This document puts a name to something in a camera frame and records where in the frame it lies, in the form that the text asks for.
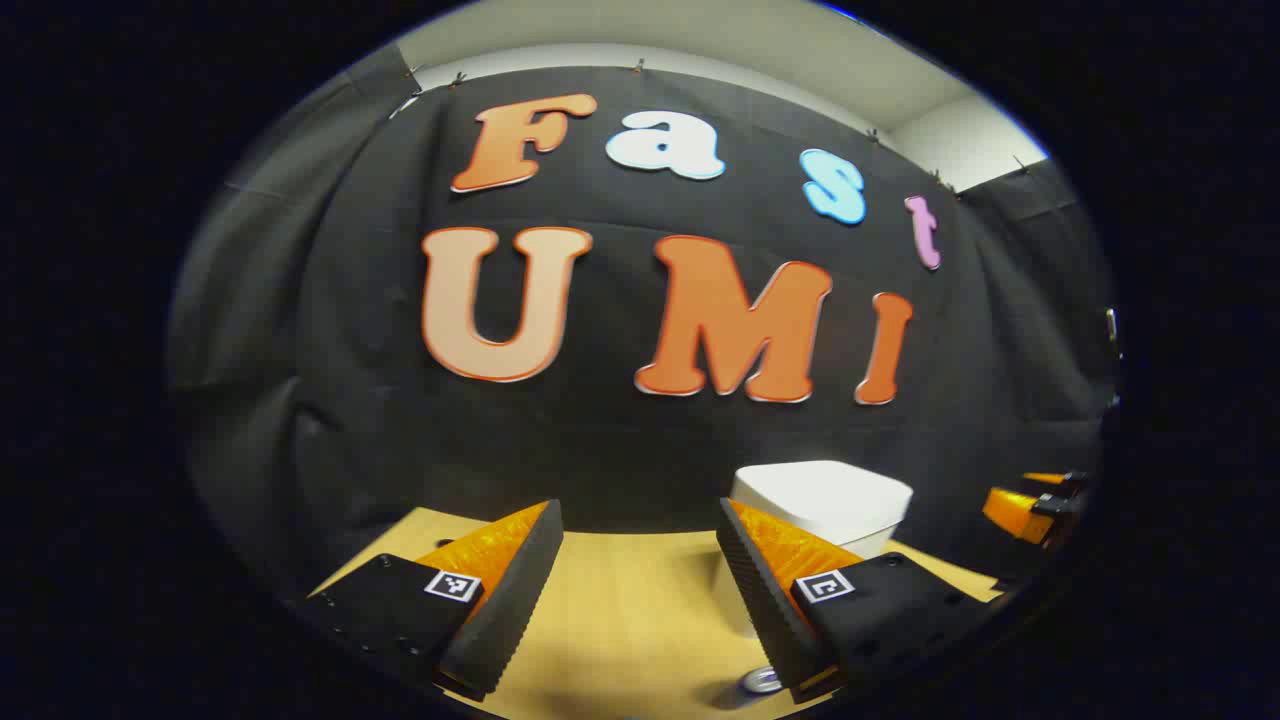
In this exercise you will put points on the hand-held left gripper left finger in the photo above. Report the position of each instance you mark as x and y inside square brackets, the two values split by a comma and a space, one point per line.
[520, 590]

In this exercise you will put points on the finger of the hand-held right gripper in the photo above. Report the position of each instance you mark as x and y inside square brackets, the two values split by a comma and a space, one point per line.
[1050, 478]
[1015, 512]

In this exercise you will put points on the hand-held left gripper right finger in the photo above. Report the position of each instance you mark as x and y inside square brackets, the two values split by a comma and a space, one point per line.
[765, 600]

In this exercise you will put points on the silver pop can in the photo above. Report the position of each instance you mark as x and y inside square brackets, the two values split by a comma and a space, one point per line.
[760, 682]

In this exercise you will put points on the white desktop garbage bin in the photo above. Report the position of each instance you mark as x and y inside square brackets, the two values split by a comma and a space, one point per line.
[820, 500]

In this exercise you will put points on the wooden desktop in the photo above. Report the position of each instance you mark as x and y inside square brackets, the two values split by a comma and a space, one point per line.
[630, 620]

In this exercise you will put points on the black backdrop cloth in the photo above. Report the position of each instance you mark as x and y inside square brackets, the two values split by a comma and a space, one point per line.
[600, 450]

